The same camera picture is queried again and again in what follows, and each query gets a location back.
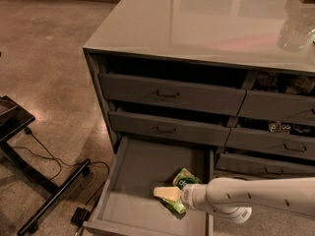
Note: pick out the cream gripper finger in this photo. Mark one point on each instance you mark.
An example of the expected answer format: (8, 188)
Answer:
(169, 193)

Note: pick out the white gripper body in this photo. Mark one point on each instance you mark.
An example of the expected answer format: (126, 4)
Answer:
(189, 196)

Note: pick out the green rice chip bag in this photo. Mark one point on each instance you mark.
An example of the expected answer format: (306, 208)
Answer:
(183, 178)

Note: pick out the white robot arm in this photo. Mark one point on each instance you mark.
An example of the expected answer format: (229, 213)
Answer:
(233, 199)

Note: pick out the bottom right grey drawer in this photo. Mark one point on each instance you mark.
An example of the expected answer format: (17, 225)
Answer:
(263, 167)

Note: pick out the grey drawer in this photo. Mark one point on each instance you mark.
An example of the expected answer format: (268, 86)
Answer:
(274, 106)
(168, 128)
(174, 94)
(274, 143)
(263, 167)

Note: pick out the open bottom left drawer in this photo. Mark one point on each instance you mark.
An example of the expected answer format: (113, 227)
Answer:
(127, 205)

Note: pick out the middle left grey drawer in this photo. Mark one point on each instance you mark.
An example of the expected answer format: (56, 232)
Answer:
(168, 128)

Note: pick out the snacks in middle right drawer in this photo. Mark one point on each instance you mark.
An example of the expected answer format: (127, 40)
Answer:
(292, 129)

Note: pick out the top left grey drawer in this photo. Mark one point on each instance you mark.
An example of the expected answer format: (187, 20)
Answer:
(174, 94)

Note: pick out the middle right grey drawer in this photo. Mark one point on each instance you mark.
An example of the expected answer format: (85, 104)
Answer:
(274, 143)

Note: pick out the grey drawer cabinet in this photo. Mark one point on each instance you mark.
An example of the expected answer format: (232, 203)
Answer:
(224, 43)

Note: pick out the top right grey drawer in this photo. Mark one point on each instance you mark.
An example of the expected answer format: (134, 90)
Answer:
(274, 106)

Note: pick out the black power adapter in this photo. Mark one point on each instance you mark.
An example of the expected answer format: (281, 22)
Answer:
(80, 215)

